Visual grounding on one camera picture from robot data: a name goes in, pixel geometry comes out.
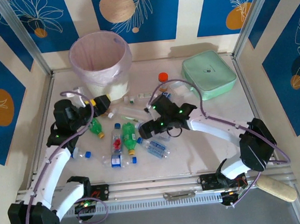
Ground large clear bottle blue label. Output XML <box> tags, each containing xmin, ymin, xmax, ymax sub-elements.
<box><xmin>136</xmin><ymin>135</ymin><xmax>172</xmax><ymax>161</ymax></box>

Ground white bin with pink liner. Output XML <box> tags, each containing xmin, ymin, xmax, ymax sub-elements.
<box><xmin>67</xmin><ymin>27</ymin><xmax>135</xmax><ymax>89</ymax></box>

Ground clear bottle red contents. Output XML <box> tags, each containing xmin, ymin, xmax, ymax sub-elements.
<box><xmin>110</xmin><ymin>123</ymin><xmax>125</xmax><ymax>155</ymax></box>

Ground clear bottle blue cap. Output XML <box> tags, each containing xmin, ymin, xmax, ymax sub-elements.
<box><xmin>69</xmin><ymin>146</ymin><xmax>92</xmax><ymax>160</ymax></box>

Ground aluminium frame post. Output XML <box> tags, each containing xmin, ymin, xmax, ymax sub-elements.
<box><xmin>227</xmin><ymin>0</ymin><xmax>284</xmax><ymax>61</ymax></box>
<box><xmin>0</xmin><ymin>0</ymin><xmax>54</xmax><ymax>80</ymax></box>

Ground orange-capped pill bottle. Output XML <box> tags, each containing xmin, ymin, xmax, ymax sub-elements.
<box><xmin>158</xmin><ymin>72</ymin><xmax>170</xmax><ymax>93</ymax></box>

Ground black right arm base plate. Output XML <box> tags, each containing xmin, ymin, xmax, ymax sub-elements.
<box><xmin>196</xmin><ymin>170</ymin><xmax>247</xmax><ymax>192</ymax></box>

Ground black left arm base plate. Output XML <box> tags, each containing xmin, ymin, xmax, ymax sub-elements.
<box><xmin>89</xmin><ymin>184</ymin><xmax>111</xmax><ymax>203</ymax></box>

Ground crushed clear bottle blue label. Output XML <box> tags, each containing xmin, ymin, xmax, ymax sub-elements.
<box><xmin>100</xmin><ymin>152</ymin><xmax>139</xmax><ymax>170</ymax></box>

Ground beige foam roller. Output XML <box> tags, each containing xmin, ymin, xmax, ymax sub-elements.
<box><xmin>256</xmin><ymin>174</ymin><xmax>298</xmax><ymax>206</ymax></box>

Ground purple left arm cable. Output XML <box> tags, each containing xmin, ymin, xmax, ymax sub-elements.
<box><xmin>15</xmin><ymin>88</ymin><xmax>109</xmax><ymax>224</ymax></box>

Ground long clear bottle white label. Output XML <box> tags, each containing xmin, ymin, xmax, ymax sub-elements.
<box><xmin>115</xmin><ymin>104</ymin><xmax>146</xmax><ymax>121</ymax></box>

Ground aluminium side rail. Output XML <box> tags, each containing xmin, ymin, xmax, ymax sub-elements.
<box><xmin>231</xmin><ymin>52</ymin><xmax>281</xmax><ymax>168</ymax></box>
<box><xmin>18</xmin><ymin>72</ymin><xmax>65</xmax><ymax>191</ymax></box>

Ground black connector board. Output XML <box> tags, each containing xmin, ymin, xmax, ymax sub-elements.
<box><xmin>74</xmin><ymin>200</ymin><xmax>98</xmax><ymax>215</ymax></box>
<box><xmin>220</xmin><ymin>189</ymin><xmax>245</xmax><ymax>207</ymax></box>

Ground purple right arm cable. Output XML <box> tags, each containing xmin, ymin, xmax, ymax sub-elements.
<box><xmin>146</xmin><ymin>70</ymin><xmax>294</xmax><ymax>215</ymax></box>

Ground aluminium front rail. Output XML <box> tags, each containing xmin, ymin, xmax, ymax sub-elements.
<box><xmin>11</xmin><ymin>162</ymin><xmax>299</xmax><ymax>223</ymax></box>

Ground green plastic bottle yellow cap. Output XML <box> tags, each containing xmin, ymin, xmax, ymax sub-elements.
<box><xmin>88</xmin><ymin>117</ymin><xmax>106</xmax><ymax>140</ymax></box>
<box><xmin>121</xmin><ymin>121</ymin><xmax>139</xmax><ymax>156</ymax></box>

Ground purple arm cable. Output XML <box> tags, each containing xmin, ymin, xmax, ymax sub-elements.
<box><xmin>15</xmin><ymin>88</ymin><xmax>109</xmax><ymax>224</ymax></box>
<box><xmin>146</xmin><ymin>70</ymin><xmax>294</xmax><ymax>215</ymax></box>

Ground black right connector board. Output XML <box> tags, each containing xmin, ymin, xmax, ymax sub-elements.
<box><xmin>220</xmin><ymin>189</ymin><xmax>245</xmax><ymax>207</ymax></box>

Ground small bottle white green label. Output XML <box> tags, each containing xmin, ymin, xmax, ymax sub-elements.
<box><xmin>124</xmin><ymin>92</ymin><xmax>153</xmax><ymax>104</ymax></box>

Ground white ribbed waste bin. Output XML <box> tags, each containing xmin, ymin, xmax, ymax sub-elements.
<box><xmin>84</xmin><ymin>72</ymin><xmax>132</xmax><ymax>107</ymax></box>

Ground metal latch plate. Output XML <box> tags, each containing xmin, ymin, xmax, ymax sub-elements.
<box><xmin>163</xmin><ymin>189</ymin><xmax>198</xmax><ymax>201</ymax></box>

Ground black left connector board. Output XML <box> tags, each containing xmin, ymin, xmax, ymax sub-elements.
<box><xmin>74</xmin><ymin>200</ymin><xmax>98</xmax><ymax>215</ymax></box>

